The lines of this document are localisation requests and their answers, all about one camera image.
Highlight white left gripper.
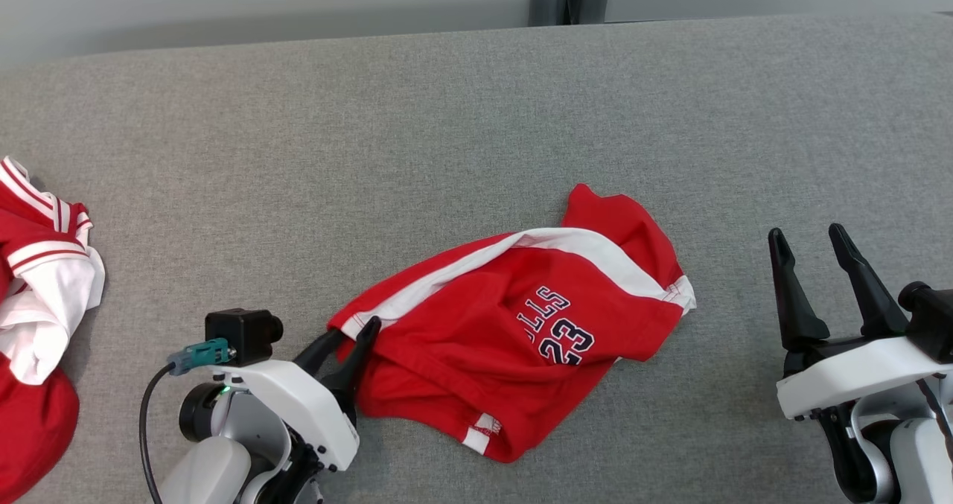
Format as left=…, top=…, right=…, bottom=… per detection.
left=211, top=316, right=382, bottom=473

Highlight teal cable connector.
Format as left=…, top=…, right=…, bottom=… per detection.
left=168, top=338, right=236, bottom=376

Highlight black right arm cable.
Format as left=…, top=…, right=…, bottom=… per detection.
left=917, top=377, right=953, bottom=445

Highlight red white striped jersey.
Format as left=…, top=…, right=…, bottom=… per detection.
left=0, top=154, right=106, bottom=504

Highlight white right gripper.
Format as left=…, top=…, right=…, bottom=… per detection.
left=768, top=223, right=953, bottom=421

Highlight red shorts with 23 print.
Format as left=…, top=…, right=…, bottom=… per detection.
left=328, top=184, right=697, bottom=464

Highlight black left camera cable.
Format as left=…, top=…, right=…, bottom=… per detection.
left=139, top=363, right=176, bottom=504

